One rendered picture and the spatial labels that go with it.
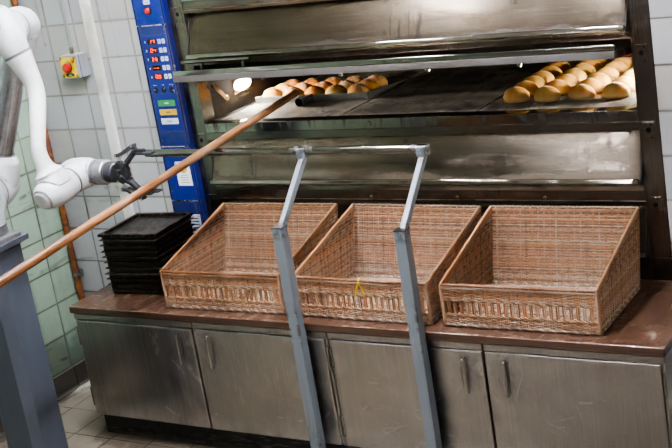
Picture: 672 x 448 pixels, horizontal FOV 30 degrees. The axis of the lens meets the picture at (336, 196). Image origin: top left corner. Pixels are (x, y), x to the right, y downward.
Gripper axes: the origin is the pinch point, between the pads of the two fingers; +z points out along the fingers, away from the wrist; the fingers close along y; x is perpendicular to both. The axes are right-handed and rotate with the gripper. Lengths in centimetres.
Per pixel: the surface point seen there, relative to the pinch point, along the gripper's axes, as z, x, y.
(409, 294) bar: 87, -12, 46
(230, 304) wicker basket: 4, -24, 59
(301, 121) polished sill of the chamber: 16, -73, 2
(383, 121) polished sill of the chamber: 52, -72, 2
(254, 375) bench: 13, -19, 84
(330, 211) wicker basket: 27, -65, 35
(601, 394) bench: 147, -17, 78
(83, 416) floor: -94, -33, 120
